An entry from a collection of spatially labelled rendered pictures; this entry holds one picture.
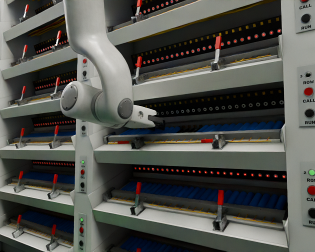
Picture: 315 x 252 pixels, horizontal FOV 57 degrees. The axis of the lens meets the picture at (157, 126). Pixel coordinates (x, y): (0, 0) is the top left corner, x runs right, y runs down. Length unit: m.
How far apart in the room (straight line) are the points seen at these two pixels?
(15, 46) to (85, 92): 1.07
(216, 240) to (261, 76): 0.39
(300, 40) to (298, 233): 0.39
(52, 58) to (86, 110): 0.62
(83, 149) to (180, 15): 0.54
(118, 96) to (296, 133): 0.37
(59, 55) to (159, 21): 0.49
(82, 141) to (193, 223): 0.48
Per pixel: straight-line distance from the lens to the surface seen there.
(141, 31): 0.93
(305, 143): 0.65
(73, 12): 0.69
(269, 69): 0.69
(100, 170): 1.02
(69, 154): 1.11
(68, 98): 0.69
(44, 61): 1.32
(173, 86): 0.80
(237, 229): 0.74
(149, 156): 0.83
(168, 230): 0.82
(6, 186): 1.61
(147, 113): 0.79
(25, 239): 1.43
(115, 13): 1.17
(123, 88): 0.63
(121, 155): 0.91
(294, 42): 0.68
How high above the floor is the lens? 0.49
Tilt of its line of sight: 4 degrees up
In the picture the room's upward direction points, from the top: straight up
